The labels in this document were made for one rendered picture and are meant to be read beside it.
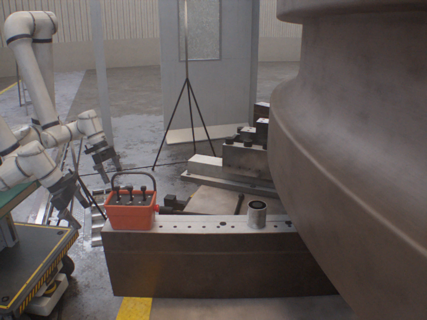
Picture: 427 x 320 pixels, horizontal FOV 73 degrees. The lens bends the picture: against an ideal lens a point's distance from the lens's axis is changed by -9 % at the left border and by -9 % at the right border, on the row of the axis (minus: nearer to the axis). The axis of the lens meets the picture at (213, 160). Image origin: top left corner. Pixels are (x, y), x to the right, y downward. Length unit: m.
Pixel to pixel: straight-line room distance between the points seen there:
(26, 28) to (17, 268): 1.22
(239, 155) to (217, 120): 2.32
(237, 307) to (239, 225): 0.39
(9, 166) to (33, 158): 0.10
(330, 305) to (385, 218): 0.97
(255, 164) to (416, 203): 1.63
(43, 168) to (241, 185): 1.54
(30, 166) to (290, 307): 1.22
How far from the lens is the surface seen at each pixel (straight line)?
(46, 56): 1.79
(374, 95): 0.89
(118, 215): 1.31
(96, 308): 2.02
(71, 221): 1.27
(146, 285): 1.52
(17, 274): 1.90
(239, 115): 4.63
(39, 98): 1.61
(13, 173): 1.24
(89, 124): 1.57
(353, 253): 0.77
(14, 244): 2.14
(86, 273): 2.26
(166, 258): 1.39
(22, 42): 1.67
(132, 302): 2.00
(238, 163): 2.27
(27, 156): 1.20
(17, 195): 1.78
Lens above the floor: 1.45
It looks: 23 degrees down
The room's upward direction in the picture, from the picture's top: straight up
